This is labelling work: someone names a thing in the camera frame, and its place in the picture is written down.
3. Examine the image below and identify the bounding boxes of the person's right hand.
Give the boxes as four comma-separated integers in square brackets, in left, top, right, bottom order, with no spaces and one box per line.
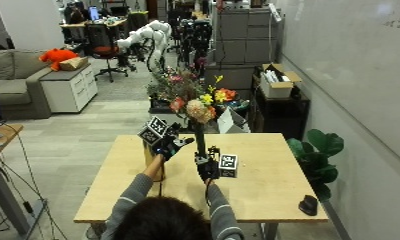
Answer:
[194,145,222,183]

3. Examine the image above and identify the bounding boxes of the person's left hand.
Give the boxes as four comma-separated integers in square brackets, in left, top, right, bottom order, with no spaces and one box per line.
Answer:
[156,124,196,162]

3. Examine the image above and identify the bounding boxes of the mixed flower bouquet green stem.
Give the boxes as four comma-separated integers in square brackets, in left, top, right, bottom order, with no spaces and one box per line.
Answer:
[168,93,218,162]

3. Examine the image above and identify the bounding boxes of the white marker cube right glove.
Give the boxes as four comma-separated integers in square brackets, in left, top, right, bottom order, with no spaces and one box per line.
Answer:
[217,153,240,179]

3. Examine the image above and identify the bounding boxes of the white marker cube glove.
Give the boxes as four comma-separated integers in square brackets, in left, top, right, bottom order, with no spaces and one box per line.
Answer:
[217,153,240,179]
[136,115,169,147]

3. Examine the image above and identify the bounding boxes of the white marker cube left glove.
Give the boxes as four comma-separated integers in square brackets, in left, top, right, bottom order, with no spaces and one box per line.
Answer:
[136,115,169,147]

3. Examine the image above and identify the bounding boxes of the tan cylindrical vase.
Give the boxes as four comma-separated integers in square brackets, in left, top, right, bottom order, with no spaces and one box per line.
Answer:
[141,139,167,183]

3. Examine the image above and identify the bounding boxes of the white paper box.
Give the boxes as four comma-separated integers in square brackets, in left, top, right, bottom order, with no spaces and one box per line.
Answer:
[216,106,252,135]

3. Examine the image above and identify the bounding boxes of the bunch of orange yellow flowers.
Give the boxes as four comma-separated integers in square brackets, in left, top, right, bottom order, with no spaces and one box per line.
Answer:
[206,74,250,113]

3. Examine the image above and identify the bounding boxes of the bunch of pink flowers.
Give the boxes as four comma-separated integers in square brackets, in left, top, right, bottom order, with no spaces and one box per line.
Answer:
[145,65,206,111]

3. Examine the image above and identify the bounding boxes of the black low cabinet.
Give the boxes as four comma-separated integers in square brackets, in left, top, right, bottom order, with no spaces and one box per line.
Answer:
[249,74,312,141]

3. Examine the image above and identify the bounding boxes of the green leafy potted plant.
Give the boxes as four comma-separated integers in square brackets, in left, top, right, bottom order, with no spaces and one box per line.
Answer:
[285,128,345,203]

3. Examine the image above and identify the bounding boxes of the open cardboard box with items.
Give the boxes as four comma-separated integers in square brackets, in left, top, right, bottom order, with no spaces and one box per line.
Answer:
[258,63,304,100]

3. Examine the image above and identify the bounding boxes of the small black object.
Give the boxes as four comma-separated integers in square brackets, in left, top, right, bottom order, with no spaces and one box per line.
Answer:
[297,194,320,217]

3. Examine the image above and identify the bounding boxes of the white drawer cabinet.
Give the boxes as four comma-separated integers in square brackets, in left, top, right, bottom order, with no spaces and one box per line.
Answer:
[39,63,99,114]

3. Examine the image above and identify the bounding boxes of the grey filing cabinets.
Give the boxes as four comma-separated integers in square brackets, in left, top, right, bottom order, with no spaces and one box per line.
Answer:
[212,7,281,66]

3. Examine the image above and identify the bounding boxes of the black office chair red seat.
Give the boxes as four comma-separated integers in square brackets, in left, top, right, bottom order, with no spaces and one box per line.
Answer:
[84,22,131,84]

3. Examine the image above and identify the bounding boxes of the small brown cardboard box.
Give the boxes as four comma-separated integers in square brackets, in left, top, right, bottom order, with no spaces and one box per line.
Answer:
[59,56,89,72]

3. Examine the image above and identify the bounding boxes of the orange plush toy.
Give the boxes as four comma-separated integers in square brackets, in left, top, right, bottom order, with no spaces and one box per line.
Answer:
[37,48,80,72]

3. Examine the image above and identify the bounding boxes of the wooden office desk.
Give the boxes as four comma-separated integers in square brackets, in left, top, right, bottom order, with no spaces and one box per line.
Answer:
[59,18,129,46]

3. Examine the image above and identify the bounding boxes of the wooden side desk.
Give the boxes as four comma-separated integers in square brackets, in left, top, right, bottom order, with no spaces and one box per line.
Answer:
[0,123,45,236]

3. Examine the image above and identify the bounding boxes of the grey sofa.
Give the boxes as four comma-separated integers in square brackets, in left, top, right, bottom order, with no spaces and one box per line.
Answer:
[0,49,55,120]

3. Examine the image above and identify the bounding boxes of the computer monitor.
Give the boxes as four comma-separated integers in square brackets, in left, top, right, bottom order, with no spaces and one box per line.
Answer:
[87,5,101,22]

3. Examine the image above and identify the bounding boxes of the whiteboard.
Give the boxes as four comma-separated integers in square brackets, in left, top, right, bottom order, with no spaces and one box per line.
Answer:
[277,0,400,169]

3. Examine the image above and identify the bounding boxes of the black glove cable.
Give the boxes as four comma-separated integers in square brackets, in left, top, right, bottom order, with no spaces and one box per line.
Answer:
[156,164,167,198]
[202,179,213,208]

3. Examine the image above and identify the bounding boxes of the black floor cables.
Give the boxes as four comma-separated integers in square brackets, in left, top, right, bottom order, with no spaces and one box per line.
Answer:
[0,124,71,240]

